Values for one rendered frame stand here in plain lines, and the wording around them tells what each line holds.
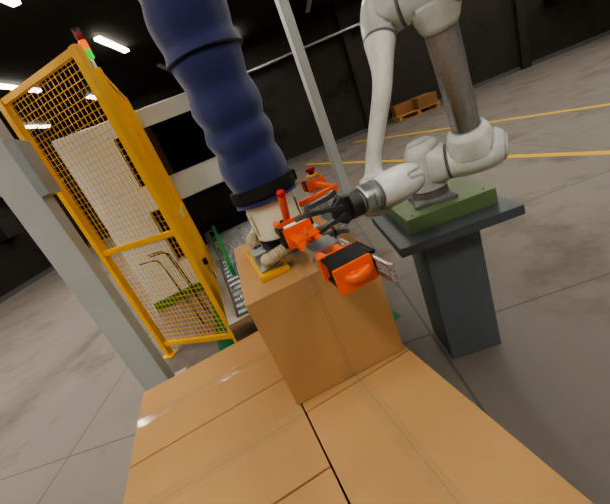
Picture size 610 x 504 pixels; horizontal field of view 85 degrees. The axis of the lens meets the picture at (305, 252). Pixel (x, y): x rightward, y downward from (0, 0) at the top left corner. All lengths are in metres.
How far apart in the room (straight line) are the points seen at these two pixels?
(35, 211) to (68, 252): 0.26
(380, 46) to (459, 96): 0.34
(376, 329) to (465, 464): 0.42
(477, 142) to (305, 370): 1.02
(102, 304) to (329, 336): 1.64
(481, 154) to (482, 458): 1.01
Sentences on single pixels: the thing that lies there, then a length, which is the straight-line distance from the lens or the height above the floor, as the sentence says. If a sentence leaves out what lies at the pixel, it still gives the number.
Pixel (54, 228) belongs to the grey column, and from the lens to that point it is 2.31.
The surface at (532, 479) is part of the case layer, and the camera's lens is 0.94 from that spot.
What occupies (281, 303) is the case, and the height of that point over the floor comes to 0.90.
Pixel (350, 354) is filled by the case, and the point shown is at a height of 0.63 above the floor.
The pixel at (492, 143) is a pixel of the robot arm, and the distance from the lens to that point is 1.48.
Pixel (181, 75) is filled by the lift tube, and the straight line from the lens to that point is 1.10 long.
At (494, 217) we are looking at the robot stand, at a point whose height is 0.74.
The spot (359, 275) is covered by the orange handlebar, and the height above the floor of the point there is 1.09.
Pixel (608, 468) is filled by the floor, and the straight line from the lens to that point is 1.63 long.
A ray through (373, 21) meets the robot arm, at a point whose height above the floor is 1.52.
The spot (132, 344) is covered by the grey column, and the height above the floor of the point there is 0.47.
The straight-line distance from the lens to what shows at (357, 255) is 0.59.
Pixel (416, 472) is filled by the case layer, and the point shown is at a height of 0.54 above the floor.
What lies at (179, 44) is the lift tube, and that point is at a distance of 1.09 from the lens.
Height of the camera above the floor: 1.35
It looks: 21 degrees down
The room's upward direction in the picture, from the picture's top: 23 degrees counter-clockwise
